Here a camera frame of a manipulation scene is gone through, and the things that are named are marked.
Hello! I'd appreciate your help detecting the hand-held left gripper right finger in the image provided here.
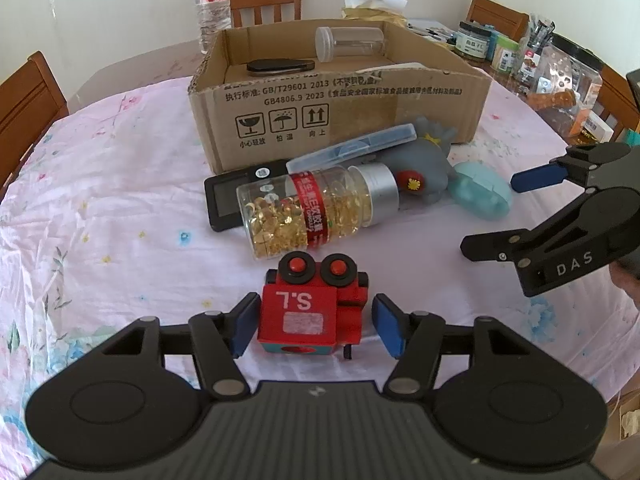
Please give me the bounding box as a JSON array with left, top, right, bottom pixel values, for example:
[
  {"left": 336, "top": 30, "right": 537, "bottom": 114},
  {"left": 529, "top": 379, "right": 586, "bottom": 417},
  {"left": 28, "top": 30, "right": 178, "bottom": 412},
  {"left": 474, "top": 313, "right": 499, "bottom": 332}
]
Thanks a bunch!
[{"left": 372, "top": 294, "right": 533, "bottom": 401}]

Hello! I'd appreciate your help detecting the red toy train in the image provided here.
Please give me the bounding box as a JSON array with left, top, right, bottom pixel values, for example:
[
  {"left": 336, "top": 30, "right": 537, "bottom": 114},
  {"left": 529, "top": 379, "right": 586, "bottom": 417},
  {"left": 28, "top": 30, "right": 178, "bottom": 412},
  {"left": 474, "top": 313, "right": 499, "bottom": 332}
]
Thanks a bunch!
[{"left": 256, "top": 251, "right": 370, "bottom": 361}]

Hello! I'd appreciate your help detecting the cardboard box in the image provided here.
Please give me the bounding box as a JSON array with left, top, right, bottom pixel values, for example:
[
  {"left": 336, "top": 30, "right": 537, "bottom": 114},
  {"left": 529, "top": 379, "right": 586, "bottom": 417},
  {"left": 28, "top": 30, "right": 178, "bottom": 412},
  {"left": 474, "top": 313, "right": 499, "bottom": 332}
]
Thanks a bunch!
[{"left": 188, "top": 19, "right": 493, "bottom": 176}]

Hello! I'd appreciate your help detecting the yellow bag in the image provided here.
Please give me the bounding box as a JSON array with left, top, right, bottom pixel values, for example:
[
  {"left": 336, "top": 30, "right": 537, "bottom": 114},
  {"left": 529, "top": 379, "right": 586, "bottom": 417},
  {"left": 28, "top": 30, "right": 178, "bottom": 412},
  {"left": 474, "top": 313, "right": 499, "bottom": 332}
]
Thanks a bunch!
[{"left": 341, "top": 5, "right": 408, "bottom": 26}]

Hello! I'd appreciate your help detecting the pink floral tablecloth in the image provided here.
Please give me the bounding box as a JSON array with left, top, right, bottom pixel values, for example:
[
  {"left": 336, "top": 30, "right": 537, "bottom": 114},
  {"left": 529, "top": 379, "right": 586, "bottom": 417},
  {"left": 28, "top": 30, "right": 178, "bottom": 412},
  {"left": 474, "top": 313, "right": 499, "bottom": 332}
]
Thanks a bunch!
[{"left": 0, "top": 67, "right": 631, "bottom": 471}]

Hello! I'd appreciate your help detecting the pen holder with pens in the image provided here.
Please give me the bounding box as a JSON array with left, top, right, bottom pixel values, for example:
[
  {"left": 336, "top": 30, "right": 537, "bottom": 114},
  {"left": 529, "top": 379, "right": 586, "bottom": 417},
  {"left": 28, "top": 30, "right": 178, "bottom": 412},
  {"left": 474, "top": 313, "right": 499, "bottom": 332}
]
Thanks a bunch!
[{"left": 515, "top": 12, "right": 556, "bottom": 83}]

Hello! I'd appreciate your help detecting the small white box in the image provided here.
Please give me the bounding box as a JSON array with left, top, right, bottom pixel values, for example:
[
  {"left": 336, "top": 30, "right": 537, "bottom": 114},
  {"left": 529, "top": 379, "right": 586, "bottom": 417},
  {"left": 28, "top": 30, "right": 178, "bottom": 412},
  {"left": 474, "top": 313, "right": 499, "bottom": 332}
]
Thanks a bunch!
[{"left": 582, "top": 112, "right": 615, "bottom": 142}]

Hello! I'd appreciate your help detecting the long clear plastic case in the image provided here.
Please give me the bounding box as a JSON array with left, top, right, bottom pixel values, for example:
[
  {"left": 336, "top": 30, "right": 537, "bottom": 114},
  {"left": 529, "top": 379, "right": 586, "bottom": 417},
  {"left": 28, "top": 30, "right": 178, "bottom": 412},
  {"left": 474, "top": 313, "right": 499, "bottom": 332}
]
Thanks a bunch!
[{"left": 287, "top": 126, "right": 417, "bottom": 176}]

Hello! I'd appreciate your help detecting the dark jar white label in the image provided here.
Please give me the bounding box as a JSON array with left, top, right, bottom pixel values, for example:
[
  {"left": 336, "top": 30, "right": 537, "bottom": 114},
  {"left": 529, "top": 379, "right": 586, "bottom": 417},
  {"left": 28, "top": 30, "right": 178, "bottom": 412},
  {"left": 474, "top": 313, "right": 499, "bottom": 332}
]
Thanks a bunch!
[{"left": 457, "top": 21, "right": 493, "bottom": 63}]

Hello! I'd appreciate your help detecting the clear plastic jar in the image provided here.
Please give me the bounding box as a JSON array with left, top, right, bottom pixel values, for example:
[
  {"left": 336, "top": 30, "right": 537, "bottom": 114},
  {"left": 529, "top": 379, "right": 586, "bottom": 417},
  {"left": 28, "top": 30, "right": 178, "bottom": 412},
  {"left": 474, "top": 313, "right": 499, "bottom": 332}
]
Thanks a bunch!
[{"left": 315, "top": 26, "right": 387, "bottom": 62}]

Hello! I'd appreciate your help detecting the grey rubber toy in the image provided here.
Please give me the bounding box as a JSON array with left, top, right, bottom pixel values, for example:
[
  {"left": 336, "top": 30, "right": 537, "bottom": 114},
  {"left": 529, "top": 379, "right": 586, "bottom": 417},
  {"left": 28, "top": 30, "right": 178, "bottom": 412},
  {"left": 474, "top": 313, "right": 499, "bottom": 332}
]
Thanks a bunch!
[{"left": 370, "top": 115, "right": 458, "bottom": 206}]

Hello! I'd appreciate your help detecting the capsule bottle with silver cap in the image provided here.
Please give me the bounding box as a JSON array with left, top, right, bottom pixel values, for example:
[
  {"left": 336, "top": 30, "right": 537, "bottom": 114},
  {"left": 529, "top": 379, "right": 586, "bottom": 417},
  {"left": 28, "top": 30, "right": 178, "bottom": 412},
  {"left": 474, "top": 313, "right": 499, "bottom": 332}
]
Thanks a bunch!
[{"left": 236, "top": 164, "right": 400, "bottom": 261}]

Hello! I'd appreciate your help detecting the teal oval case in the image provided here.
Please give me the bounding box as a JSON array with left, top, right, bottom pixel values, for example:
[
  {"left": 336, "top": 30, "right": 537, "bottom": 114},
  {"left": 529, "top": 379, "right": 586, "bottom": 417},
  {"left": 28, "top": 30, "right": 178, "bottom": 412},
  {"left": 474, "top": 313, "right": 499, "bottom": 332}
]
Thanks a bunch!
[{"left": 447, "top": 161, "right": 513, "bottom": 221}]

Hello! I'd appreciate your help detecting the orange package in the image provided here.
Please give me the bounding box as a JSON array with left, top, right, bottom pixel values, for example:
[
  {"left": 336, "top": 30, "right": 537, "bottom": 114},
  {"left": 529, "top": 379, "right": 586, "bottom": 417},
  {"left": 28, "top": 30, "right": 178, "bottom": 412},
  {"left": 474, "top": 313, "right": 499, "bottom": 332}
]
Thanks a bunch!
[{"left": 570, "top": 107, "right": 593, "bottom": 136}]

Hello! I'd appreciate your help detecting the green lid jar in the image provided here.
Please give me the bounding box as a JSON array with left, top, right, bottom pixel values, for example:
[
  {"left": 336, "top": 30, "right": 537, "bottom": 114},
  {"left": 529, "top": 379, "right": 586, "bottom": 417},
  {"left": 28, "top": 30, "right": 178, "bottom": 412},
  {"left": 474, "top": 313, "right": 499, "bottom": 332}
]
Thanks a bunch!
[{"left": 491, "top": 35, "right": 521, "bottom": 73}]

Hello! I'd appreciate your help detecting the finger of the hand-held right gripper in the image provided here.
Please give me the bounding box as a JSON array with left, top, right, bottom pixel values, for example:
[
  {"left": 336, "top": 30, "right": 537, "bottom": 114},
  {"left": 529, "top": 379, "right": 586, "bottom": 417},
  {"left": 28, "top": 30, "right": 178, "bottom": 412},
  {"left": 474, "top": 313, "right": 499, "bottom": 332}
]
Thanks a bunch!
[
  {"left": 460, "top": 227, "right": 538, "bottom": 267},
  {"left": 510, "top": 142, "right": 632, "bottom": 194}
]

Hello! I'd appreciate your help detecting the large clear jar black lid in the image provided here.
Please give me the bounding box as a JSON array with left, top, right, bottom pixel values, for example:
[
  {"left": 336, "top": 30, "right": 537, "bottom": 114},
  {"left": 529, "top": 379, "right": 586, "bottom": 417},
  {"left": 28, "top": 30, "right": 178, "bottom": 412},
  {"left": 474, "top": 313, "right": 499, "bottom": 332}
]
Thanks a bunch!
[{"left": 525, "top": 45, "right": 606, "bottom": 136}]

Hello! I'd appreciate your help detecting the pile of pens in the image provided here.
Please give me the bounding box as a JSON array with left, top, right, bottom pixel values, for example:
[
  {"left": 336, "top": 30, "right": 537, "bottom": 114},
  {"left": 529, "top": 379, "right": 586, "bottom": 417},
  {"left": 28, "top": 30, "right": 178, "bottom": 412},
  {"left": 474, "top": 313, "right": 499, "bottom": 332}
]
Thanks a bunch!
[{"left": 407, "top": 22, "right": 458, "bottom": 51}]

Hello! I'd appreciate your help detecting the black digital device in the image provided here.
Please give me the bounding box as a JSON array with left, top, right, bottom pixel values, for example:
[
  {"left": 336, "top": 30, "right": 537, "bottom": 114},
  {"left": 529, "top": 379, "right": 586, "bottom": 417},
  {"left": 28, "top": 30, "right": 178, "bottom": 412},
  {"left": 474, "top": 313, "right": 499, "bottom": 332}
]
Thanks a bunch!
[{"left": 204, "top": 159, "right": 291, "bottom": 232}]

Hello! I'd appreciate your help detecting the clear water bottle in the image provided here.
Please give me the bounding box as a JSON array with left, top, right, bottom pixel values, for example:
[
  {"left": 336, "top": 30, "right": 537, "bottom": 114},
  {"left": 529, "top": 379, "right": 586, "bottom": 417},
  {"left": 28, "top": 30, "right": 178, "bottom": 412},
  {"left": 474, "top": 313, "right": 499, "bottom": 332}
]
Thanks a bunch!
[{"left": 195, "top": 0, "right": 232, "bottom": 55}]

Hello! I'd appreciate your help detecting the black oval case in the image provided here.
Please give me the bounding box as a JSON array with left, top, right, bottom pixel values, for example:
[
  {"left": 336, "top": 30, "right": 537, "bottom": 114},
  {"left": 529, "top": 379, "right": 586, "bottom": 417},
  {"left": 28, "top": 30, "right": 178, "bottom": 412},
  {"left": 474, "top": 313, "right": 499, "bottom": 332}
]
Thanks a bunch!
[{"left": 246, "top": 58, "right": 316, "bottom": 77}]

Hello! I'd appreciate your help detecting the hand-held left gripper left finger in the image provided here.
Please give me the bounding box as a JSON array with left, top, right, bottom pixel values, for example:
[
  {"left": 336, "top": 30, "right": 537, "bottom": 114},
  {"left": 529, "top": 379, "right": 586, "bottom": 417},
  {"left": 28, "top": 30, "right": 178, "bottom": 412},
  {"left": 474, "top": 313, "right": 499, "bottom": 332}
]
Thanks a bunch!
[{"left": 100, "top": 292, "right": 263, "bottom": 401}]

